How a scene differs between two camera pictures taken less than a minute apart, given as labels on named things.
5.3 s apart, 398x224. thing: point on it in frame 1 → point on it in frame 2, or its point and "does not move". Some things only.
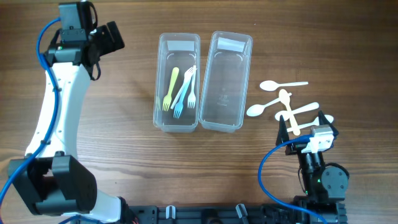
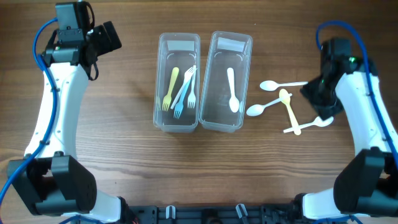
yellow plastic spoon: x=285 y=98 does not move
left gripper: x=111 y=45 does not move
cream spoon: x=285 y=114 → x=234 y=104
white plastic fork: x=187 y=75 does not move
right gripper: x=283 y=135 → x=324 y=111
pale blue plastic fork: x=178 y=106 does not move
